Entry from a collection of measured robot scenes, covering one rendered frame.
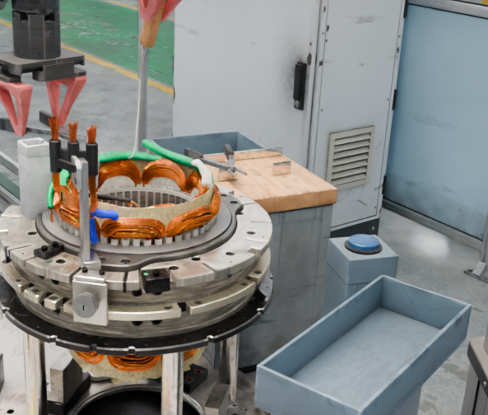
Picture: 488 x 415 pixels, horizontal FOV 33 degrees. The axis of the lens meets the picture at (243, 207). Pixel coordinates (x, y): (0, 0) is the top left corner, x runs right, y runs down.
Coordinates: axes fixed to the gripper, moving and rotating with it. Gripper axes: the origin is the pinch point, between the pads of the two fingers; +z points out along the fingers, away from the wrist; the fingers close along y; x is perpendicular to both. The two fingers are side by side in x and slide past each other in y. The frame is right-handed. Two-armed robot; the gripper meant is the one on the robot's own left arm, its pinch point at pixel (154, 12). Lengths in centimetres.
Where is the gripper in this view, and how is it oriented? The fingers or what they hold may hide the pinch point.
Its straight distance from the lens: 89.2
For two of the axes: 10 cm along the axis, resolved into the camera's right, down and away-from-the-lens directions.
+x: 6.3, 6.1, -4.7
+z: -2.8, 7.5, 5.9
